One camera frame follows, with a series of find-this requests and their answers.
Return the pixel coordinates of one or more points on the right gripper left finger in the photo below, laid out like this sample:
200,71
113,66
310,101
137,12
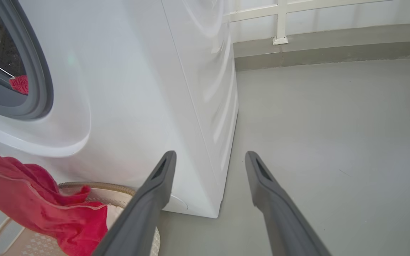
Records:
144,209

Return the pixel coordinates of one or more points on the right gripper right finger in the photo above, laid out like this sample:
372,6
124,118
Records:
279,213

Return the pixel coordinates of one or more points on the plain red garment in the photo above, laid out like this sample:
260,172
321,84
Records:
48,209

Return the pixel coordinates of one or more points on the red basketball jersey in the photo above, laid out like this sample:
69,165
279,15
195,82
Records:
20,85

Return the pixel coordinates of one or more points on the cream basket with brown rim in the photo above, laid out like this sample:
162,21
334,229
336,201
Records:
30,245

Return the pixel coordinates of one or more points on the white front-load washing machine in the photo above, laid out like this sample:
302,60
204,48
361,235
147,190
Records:
126,89

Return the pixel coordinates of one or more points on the grey rubber door gasket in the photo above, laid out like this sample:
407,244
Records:
37,71

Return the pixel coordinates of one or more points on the round white filter cover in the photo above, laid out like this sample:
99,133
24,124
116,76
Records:
176,206

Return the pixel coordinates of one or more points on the white metal railing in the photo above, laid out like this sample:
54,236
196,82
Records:
280,21

